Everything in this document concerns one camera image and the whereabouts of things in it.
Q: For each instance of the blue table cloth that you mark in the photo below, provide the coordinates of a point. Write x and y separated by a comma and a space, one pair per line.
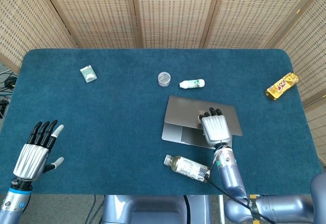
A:
102, 132

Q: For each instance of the woven wooden folding screen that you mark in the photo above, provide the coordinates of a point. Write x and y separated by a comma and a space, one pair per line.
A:
173, 12

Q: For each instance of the right blue grey robot arm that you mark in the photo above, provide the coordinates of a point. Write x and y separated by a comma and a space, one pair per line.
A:
229, 173

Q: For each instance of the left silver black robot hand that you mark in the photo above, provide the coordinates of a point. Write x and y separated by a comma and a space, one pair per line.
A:
30, 160

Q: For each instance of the grey laptop computer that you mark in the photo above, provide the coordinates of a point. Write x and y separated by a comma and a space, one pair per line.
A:
180, 109

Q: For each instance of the small clear plastic jar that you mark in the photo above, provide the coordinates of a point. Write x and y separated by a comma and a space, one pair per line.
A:
164, 79

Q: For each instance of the clear bottle yellow liquid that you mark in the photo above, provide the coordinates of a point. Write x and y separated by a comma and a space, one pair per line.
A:
187, 168

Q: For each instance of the green white paper packet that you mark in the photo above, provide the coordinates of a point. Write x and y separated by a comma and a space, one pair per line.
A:
88, 74

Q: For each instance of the gold red snack package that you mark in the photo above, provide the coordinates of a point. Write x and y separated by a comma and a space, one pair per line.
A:
282, 86

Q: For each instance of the small white green bottle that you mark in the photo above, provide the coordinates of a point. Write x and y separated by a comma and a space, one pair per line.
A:
192, 84

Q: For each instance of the blue grey robot torso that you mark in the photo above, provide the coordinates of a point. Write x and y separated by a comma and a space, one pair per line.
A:
152, 208

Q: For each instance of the left blue grey robot arm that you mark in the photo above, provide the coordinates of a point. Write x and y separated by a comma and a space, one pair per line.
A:
14, 203

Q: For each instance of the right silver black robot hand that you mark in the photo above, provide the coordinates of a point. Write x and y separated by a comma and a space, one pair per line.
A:
216, 128

